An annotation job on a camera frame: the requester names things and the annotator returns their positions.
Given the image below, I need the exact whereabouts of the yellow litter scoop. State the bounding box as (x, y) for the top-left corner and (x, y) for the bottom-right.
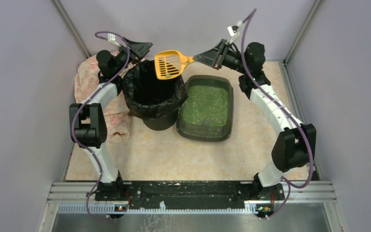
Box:
(154, 50), (195, 80)

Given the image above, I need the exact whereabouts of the black trash bin with bag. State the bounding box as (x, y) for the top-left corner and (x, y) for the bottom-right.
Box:
(122, 60), (187, 131)

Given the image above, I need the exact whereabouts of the dark grey litter box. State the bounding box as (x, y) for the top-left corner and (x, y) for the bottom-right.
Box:
(176, 75), (234, 142)

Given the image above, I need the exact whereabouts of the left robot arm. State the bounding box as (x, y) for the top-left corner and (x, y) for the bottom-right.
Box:
(69, 38), (153, 201)

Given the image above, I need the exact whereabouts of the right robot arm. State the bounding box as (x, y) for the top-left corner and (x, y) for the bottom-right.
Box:
(193, 39), (316, 198)

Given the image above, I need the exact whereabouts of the green cat litter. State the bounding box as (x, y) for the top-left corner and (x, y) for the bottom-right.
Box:
(183, 86), (229, 127)

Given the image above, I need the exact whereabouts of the pink patterned cloth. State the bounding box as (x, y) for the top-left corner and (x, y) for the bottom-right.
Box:
(74, 56), (131, 143)

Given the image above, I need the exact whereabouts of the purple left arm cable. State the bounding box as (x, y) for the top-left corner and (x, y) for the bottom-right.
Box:
(70, 30), (131, 220)

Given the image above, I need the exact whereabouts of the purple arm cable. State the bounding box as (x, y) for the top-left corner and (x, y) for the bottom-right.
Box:
(70, 30), (131, 220)
(240, 8), (315, 220)

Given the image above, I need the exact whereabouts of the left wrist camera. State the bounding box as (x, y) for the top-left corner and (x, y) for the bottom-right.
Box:
(107, 33), (121, 47)

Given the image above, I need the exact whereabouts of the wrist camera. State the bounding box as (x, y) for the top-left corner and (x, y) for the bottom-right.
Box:
(227, 21), (244, 44)
(107, 33), (121, 47)

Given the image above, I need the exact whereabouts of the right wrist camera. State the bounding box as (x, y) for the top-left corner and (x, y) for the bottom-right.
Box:
(227, 21), (244, 44)

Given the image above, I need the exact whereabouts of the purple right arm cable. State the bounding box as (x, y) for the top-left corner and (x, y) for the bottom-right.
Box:
(240, 8), (315, 220)

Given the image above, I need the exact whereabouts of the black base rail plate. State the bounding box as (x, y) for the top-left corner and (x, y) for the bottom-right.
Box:
(94, 181), (285, 210)

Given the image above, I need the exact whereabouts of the aluminium frame rail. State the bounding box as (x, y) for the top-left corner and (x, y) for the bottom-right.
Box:
(47, 181), (337, 215)

